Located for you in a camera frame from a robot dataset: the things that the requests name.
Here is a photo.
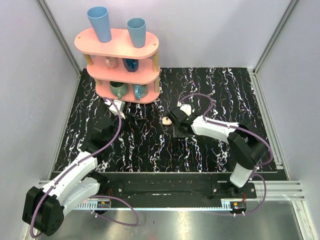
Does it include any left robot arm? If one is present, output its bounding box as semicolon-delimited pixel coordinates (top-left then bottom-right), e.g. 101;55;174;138
22;113;133;239

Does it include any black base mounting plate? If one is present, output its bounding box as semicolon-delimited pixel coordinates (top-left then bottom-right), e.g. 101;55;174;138
98;172;257;209

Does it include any pink three-tier shelf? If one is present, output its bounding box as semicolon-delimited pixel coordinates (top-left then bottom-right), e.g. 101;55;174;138
74;28;160;104

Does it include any tall blue cup left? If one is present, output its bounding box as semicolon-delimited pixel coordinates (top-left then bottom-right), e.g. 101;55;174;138
87;6;112;43

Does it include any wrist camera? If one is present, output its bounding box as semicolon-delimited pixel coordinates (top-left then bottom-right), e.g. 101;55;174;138
108;99;126;119
180;104;192;116

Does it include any dark blue mug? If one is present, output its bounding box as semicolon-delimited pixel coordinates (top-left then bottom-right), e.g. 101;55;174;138
122;58;139;73

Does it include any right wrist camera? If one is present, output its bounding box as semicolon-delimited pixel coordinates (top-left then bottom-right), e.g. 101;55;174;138
180;104;192;116

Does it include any green ceramic mug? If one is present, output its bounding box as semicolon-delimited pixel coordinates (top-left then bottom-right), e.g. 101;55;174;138
109;81;129;100

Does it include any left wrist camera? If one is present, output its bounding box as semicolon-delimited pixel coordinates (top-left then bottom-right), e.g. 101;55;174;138
108;99;126;119

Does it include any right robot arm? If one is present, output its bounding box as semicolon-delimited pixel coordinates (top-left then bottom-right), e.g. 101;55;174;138
166;107;271;199

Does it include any white earbuds charging case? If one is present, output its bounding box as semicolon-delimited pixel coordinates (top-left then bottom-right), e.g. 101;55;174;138
162;117;172;126

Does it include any blue butterfly mug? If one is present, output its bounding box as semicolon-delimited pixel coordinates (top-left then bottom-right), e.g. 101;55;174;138
133;84;148;100

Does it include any pink mug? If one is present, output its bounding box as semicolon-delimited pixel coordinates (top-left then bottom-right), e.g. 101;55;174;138
105;56;119;69

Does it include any blue cup right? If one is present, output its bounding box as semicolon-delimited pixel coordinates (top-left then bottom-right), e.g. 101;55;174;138
127;17;147;48

